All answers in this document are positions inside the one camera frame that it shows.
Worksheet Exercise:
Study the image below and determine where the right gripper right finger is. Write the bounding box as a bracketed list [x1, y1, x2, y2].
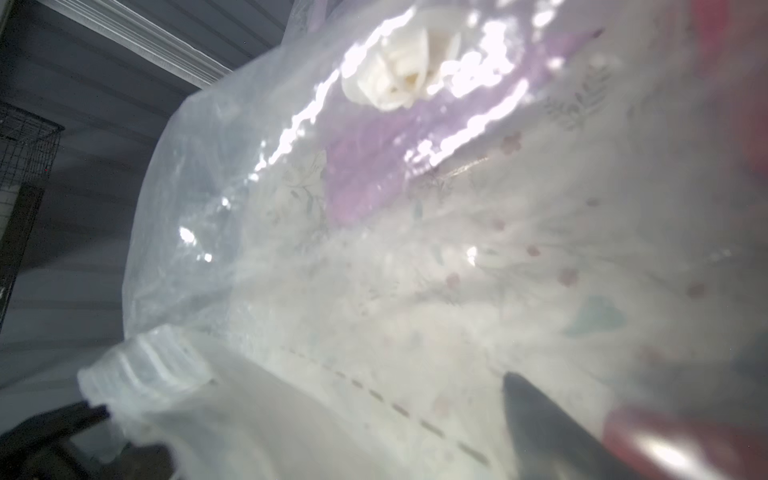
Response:
[502, 372, 636, 480]

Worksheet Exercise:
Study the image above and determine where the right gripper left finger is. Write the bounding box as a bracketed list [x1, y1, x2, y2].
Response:
[1, 401, 177, 479]

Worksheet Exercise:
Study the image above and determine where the red garment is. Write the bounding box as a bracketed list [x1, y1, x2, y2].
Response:
[602, 1, 767, 479]

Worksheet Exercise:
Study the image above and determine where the clear plastic vacuum bag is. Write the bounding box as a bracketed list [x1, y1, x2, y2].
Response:
[78, 1, 767, 479]

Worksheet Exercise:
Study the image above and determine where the lilac garment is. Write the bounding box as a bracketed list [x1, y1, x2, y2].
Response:
[325, 31, 600, 225]

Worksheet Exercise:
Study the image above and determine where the white vacuum bag valve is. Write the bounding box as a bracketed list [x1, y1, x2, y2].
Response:
[341, 6, 468, 112]

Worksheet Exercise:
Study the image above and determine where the black wire mesh basket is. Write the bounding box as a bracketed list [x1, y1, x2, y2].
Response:
[1, 102, 64, 316]

